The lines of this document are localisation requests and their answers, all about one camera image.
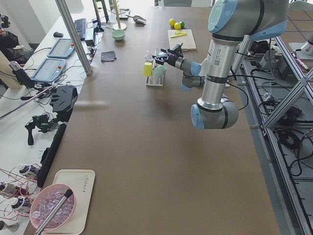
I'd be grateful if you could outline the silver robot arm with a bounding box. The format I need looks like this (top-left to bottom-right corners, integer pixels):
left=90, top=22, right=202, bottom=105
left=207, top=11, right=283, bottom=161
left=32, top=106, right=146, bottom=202
left=154, top=0, right=289, bottom=129

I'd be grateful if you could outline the cream plastic tray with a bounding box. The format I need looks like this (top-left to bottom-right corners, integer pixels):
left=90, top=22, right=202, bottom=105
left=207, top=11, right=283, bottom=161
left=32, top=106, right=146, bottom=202
left=42, top=169, right=95, bottom=235

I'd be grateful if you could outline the yellow plastic knife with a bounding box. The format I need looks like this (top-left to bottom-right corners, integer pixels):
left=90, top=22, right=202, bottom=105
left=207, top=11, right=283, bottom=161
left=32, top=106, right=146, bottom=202
left=170, top=34, right=187, bottom=38

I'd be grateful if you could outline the white wire cup rack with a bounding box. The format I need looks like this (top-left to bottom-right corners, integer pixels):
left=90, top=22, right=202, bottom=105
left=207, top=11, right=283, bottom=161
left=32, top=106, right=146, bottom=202
left=145, top=47, right=166, bottom=87

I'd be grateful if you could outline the green plastic cup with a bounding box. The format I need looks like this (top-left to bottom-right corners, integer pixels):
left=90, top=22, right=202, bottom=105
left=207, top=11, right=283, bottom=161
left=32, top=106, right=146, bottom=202
left=155, top=65, right=167, bottom=78

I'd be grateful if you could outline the green ceramic bowl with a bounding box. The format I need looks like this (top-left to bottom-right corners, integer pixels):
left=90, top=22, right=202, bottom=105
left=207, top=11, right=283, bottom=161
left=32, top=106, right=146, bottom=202
left=111, top=29, right=125, bottom=41

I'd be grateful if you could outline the blue teach pendant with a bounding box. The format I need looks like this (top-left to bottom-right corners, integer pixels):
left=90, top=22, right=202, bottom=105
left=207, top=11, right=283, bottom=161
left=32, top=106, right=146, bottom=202
left=30, top=58, right=67, bottom=83
left=47, top=38, right=75, bottom=59

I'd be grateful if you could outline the light blue plastic cup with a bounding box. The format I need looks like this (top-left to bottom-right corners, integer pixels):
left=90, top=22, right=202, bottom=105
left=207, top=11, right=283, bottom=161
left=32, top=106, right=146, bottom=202
left=157, top=51, right=166, bottom=56

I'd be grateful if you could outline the metal scoop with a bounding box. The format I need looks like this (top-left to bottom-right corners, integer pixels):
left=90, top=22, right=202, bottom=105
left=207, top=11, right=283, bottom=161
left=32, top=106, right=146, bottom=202
left=127, top=15, right=147, bottom=24

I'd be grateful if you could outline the yellow lemon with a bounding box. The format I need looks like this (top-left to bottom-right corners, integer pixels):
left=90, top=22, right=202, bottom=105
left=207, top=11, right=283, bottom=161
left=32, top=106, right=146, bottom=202
left=169, top=18, right=176, bottom=27
left=174, top=22, right=181, bottom=30

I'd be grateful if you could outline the aluminium frame post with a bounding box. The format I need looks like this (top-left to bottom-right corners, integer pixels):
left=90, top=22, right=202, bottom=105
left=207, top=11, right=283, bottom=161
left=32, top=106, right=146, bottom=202
left=55, top=0, right=92, bottom=76

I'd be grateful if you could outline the wooden mug tree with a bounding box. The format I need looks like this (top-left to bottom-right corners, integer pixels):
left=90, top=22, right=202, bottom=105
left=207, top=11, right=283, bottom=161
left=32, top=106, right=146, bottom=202
left=111, top=0, right=127, bottom=31

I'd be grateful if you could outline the grey folded cloth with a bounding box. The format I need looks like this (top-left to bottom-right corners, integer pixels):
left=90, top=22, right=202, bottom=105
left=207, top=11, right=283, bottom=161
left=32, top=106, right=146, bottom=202
left=100, top=51, right=117, bottom=62

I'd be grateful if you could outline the yellow lemon upper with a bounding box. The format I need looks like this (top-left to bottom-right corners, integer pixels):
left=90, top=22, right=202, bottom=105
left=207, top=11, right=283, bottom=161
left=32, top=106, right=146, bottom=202
left=169, top=18, right=176, bottom=27

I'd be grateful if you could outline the black keyboard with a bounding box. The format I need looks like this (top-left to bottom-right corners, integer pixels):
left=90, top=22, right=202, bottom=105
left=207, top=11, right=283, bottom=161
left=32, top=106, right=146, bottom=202
left=74, top=18, right=87, bottom=41

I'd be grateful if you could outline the pink plastic cup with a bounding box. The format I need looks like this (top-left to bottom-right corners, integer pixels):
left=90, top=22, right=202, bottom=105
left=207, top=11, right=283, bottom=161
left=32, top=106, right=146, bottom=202
left=144, top=51, right=154, bottom=59

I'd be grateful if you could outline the pink bowl with ice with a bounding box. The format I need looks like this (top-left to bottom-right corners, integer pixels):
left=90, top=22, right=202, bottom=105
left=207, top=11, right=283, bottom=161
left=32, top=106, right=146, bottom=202
left=30, top=184, right=76, bottom=231

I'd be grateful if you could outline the yellow plastic cup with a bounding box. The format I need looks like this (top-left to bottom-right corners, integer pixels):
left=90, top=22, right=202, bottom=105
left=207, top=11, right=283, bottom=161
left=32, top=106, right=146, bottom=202
left=143, top=62, right=153, bottom=77

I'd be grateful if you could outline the bamboo cutting board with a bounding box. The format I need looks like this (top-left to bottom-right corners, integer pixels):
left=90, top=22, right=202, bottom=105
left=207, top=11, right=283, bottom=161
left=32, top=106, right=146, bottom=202
left=167, top=29, right=197, bottom=50

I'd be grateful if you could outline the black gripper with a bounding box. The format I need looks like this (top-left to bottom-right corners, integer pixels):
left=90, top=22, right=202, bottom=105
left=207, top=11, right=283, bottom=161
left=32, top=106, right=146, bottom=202
left=153, top=43, right=183, bottom=67

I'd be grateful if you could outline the yellow lemon lower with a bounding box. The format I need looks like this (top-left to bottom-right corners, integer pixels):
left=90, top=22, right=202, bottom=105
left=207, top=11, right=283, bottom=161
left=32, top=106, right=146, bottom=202
left=174, top=22, right=181, bottom=30

